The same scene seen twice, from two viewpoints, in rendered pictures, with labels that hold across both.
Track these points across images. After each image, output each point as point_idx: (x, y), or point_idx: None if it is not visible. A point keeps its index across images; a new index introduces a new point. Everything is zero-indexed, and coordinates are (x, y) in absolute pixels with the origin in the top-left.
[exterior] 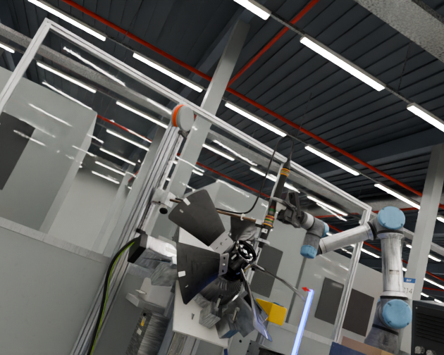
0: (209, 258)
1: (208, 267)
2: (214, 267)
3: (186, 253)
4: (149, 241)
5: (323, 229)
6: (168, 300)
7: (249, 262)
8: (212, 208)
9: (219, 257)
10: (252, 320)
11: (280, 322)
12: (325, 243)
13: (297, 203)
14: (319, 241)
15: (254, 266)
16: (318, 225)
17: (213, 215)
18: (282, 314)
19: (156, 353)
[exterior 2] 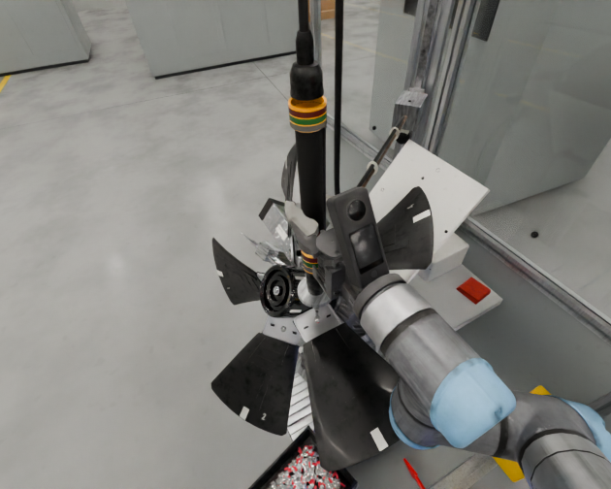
0: (242, 272)
1: (244, 280)
2: (255, 284)
3: (218, 253)
4: (268, 212)
5: (429, 415)
6: (425, 274)
7: (265, 311)
8: (291, 184)
9: (255, 276)
10: (213, 379)
11: (506, 472)
12: (536, 479)
13: (342, 247)
14: (423, 431)
15: (293, 322)
16: (401, 374)
17: (289, 199)
18: (516, 469)
19: None
